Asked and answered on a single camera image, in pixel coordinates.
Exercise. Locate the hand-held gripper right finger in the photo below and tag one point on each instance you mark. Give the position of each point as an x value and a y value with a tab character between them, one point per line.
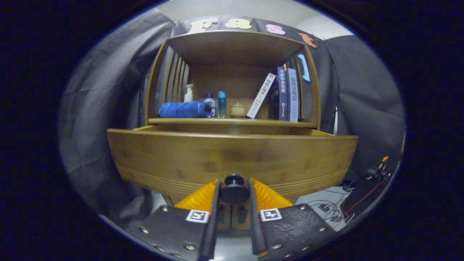
253	224

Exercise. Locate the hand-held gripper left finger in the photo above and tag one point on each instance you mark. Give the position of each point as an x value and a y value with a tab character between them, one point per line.
214	224

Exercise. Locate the wooden cabinet door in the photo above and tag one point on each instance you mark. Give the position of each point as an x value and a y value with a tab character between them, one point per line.
225	221
241	221

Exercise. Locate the wooden countertop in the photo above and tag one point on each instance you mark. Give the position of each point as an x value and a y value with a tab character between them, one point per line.
232	121

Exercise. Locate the wooden cabinet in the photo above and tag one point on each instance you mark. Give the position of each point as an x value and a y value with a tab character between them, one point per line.
232	47

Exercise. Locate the beige lidded teacup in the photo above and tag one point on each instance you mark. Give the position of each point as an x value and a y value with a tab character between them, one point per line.
237	110

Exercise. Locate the rolled blue towel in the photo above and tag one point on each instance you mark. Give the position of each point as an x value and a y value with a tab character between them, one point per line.
185	109

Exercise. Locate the clear blue bottle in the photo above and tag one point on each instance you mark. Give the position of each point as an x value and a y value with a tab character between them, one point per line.
221	105

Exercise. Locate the white bottle with blue cap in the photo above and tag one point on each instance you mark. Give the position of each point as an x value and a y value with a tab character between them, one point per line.
212	103

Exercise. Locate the black book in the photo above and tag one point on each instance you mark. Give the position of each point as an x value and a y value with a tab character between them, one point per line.
273	101

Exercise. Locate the white book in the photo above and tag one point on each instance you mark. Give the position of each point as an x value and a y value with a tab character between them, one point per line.
261	96

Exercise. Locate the white pump bottle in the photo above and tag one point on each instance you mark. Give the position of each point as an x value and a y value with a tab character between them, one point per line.
188	96

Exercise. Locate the dark blue book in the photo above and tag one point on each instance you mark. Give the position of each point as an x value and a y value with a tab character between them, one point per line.
282	94

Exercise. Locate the light purple book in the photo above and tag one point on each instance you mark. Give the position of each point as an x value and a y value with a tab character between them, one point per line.
293	94

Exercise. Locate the orange black gripper tool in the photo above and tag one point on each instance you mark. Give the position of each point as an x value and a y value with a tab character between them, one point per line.
383	161

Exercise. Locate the black backdrop cloth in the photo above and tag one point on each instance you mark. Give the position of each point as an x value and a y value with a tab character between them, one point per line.
362	90

